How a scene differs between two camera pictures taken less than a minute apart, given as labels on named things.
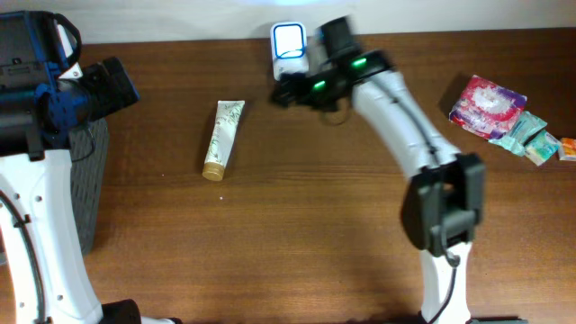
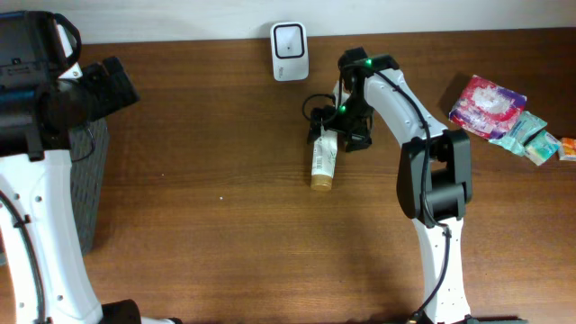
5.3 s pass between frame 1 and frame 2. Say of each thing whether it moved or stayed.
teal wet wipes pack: stayed
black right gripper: moved
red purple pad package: stayed
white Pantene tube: moved
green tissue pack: stayed
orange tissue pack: stayed
